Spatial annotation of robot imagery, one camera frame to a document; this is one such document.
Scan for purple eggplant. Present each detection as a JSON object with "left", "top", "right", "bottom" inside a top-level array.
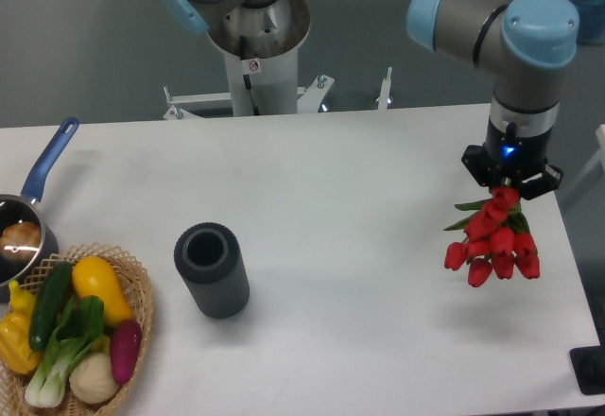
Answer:
[{"left": 110, "top": 320, "right": 142, "bottom": 385}]

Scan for yellow bell pepper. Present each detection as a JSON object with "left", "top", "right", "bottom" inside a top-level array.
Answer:
[{"left": 1, "top": 280, "right": 42, "bottom": 375}]

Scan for white garlic bulb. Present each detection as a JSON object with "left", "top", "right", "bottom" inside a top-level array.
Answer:
[{"left": 69, "top": 352, "right": 120, "bottom": 405}]

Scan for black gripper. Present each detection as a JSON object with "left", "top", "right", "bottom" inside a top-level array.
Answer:
[{"left": 461, "top": 121, "right": 564, "bottom": 199}]

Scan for black device at edge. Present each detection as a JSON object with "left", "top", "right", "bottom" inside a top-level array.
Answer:
[{"left": 569, "top": 346, "right": 604, "bottom": 395}]

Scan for woven wicker basket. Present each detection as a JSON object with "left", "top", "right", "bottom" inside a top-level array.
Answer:
[{"left": 1, "top": 243, "right": 154, "bottom": 416}]

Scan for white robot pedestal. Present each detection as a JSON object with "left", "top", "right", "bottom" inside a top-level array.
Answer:
[{"left": 162, "top": 0, "right": 335, "bottom": 116}]

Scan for yellow squash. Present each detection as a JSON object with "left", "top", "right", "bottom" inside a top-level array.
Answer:
[{"left": 72, "top": 256, "right": 134, "bottom": 328}]

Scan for bread roll in pan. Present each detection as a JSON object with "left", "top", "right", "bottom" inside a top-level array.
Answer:
[{"left": 1, "top": 221, "right": 42, "bottom": 253}]

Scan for blue-handled saucepan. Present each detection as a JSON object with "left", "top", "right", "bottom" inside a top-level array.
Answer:
[{"left": 1, "top": 117, "right": 79, "bottom": 303}]

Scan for red tulip bouquet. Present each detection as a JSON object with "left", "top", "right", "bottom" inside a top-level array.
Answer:
[{"left": 443, "top": 186, "right": 541, "bottom": 288}]

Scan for dark grey ribbed vase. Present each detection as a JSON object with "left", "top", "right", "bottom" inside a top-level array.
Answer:
[{"left": 173, "top": 222, "right": 250, "bottom": 320}]

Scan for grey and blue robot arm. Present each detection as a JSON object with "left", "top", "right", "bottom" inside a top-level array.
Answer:
[{"left": 161, "top": 0, "right": 579, "bottom": 199}]

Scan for white metal frame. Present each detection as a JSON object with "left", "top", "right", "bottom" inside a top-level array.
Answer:
[{"left": 560, "top": 124, "right": 605, "bottom": 209}]

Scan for green bok choy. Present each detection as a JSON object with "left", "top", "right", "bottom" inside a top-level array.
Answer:
[{"left": 25, "top": 295, "right": 105, "bottom": 408}]

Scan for green cucumber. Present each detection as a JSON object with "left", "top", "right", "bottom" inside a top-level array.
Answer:
[{"left": 28, "top": 262, "right": 72, "bottom": 352}]

